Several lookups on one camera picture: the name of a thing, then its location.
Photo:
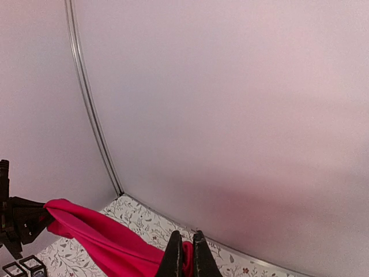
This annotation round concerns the red polo shirt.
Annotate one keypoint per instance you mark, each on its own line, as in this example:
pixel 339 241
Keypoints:
pixel 114 248

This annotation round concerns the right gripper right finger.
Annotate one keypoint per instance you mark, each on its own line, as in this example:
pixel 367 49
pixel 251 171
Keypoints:
pixel 203 261

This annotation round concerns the brooch box with blue brooch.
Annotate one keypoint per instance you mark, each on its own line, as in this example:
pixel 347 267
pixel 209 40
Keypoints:
pixel 35 266

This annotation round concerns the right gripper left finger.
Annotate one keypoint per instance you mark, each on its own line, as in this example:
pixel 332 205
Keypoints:
pixel 172 261

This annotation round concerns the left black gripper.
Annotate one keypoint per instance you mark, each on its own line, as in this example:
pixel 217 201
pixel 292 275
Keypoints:
pixel 22 220

